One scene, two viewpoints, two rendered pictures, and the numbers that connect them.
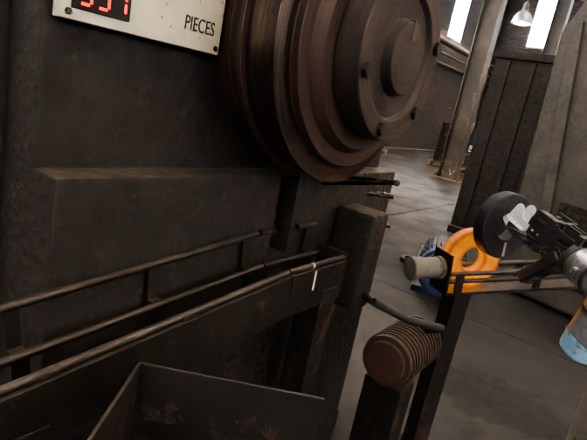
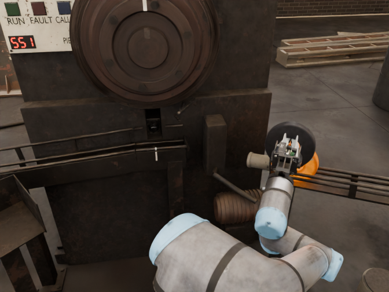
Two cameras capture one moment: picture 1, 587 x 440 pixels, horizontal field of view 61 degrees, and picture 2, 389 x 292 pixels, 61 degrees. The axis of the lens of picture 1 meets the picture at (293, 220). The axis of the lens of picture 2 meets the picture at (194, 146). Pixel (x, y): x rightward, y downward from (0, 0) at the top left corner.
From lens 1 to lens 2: 1.04 m
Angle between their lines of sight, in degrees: 46
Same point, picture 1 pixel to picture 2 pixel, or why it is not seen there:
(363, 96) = (115, 74)
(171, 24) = (57, 43)
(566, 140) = not seen: outside the picture
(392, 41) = (128, 43)
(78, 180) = (28, 108)
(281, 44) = (77, 52)
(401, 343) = (221, 201)
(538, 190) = not seen: outside the picture
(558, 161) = not seen: outside the picture
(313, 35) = (90, 46)
